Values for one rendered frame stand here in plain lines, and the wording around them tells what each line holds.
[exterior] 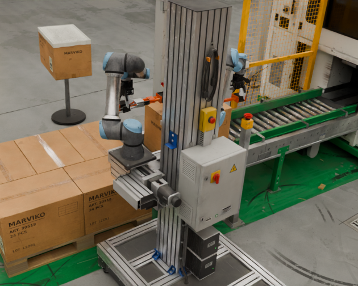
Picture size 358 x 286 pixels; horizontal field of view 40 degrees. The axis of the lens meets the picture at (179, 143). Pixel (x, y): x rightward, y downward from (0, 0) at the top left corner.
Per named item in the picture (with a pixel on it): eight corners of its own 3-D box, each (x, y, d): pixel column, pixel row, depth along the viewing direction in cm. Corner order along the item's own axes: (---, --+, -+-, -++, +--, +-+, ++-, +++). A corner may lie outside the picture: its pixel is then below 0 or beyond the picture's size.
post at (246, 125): (233, 218, 427) (248, 116, 377) (238, 222, 422) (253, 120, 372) (227, 220, 423) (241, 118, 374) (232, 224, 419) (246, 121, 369)
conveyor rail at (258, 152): (356, 127, 505) (360, 110, 495) (359, 129, 501) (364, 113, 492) (168, 189, 389) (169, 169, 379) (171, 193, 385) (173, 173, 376)
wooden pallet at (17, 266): (100, 168, 483) (100, 156, 475) (152, 225, 412) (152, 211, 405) (-26, 204, 422) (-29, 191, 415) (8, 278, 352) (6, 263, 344)
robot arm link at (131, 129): (141, 146, 301) (141, 126, 295) (119, 144, 301) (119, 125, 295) (143, 137, 312) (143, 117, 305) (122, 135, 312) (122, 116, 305)
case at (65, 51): (40, 61, 556) (37, 26, 537) (74, 57, 574) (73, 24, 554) (55, 80, 511) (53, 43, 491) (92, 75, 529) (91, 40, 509)
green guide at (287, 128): (353, 110, 503) (354, 103, 499) (361, 115, 496) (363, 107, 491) (233, 147, 423) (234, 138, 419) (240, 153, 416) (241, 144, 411)
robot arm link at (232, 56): (202, 124, 335) (220, 47, 334) (223, 129, 331) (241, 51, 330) (198, 123, 324) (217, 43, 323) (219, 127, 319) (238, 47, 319)
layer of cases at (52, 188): (99, 156, 475) (99, 120, 455) (152, 211, 405) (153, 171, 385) (-29, 191, 415) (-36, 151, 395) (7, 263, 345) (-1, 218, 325)
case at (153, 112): (200, 129, 450) (203, 89, 430) (227, 149, 421) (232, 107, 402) (144, 144, 420) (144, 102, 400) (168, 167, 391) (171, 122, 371)
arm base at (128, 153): (149, 155, 311) (149, 142, 306) (129, 162, 302) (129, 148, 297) (136, 146, 321) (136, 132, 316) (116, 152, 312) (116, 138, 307)
